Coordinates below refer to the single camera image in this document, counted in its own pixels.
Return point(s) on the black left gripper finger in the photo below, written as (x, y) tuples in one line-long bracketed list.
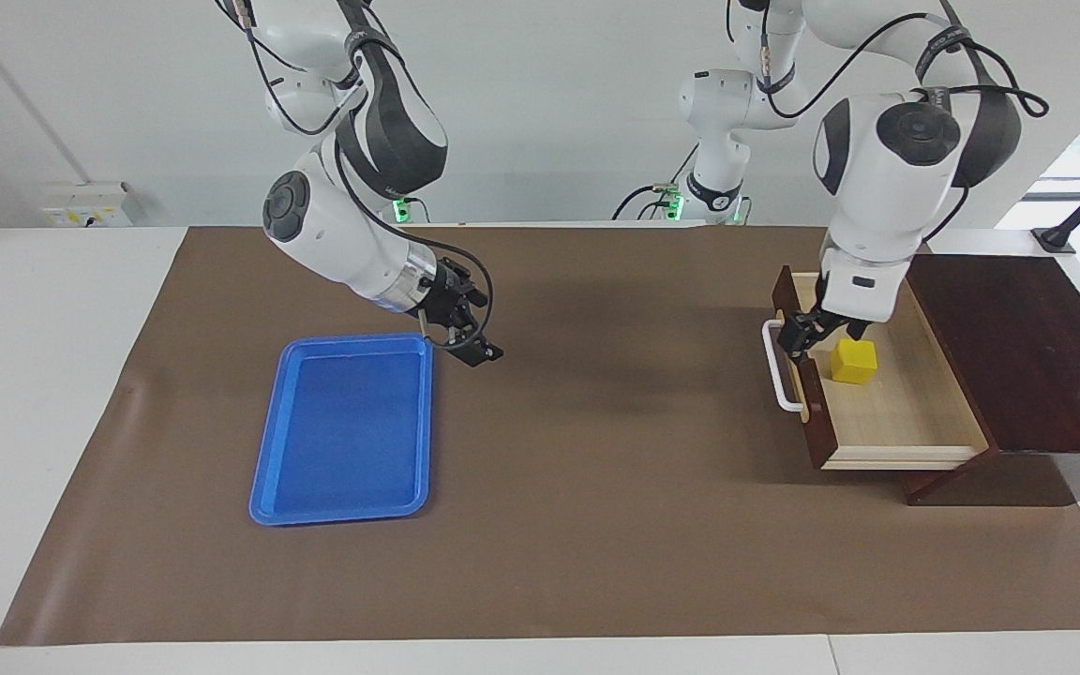
[(858, 330), (795, 342)]

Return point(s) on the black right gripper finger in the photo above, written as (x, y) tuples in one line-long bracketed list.
[(479, 352), (476, 291)]

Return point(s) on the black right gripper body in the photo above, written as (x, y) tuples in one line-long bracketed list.
[(442, 295)]

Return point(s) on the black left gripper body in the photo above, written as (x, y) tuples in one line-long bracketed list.
[(826, 323)]

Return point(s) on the yellow cube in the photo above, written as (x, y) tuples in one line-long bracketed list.
[(854, 364)]

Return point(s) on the wooden drawer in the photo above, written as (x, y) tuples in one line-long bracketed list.
[(896, 422)]

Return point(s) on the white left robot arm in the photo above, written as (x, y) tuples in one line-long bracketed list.
[(887, 187)]

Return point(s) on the blue plastic tray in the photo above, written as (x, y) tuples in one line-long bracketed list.
[(343, 441)]

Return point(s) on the dark wooden cabinet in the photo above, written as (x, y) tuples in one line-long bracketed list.
[(1027, 356)]

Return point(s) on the brown table mat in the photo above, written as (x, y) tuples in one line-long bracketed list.
[(596, 544)]

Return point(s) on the white wall socket box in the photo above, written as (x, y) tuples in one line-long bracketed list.
[(85, 202)]

